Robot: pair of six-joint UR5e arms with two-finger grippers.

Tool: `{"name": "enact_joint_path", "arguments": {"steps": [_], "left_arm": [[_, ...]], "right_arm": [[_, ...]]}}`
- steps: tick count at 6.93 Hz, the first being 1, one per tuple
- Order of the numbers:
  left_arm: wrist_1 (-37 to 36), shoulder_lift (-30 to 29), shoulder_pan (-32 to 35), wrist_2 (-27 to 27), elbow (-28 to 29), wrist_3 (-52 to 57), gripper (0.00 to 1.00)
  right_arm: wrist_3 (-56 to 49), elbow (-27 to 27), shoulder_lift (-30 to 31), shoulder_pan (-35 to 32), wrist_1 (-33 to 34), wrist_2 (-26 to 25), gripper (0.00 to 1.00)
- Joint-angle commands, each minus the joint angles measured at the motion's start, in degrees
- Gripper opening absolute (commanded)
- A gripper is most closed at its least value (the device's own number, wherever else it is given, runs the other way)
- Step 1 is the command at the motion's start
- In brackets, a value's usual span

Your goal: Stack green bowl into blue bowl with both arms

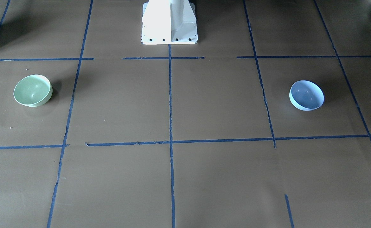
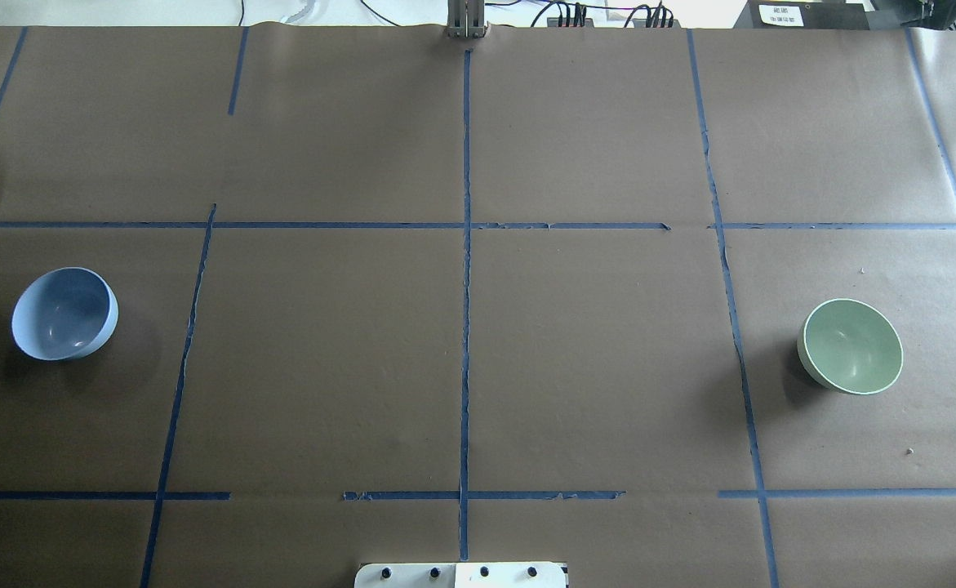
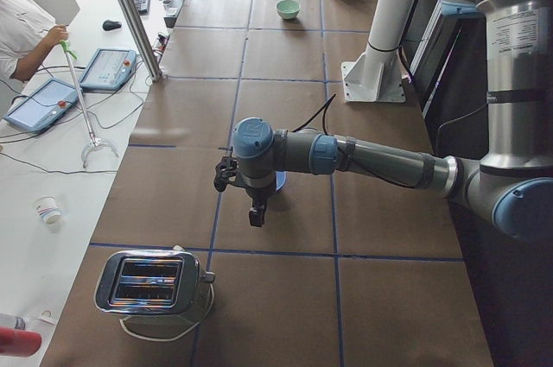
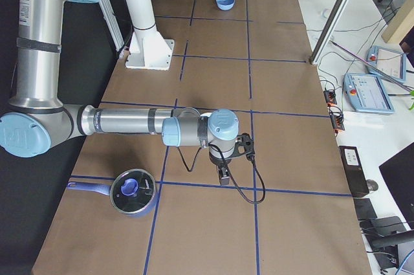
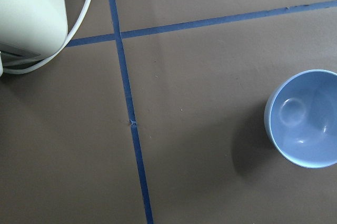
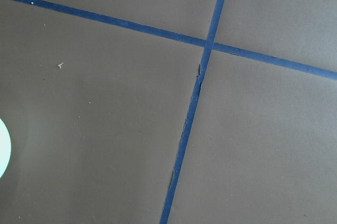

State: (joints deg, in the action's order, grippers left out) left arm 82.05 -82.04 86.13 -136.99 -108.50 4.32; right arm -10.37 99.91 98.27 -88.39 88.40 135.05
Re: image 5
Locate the blue bowl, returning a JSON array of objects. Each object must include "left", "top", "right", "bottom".
[{"left": 264, "top": 70, "right": 336, "bottom": 169}]

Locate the white power cable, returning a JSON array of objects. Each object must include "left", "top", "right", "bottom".
[{"left": 2, "top": 0, "right": 104, "bottom": 75}]

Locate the cream white appliance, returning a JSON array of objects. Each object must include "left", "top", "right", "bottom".
[{"left": 1, "top": 0, "right": 68, "bottom": 73}]

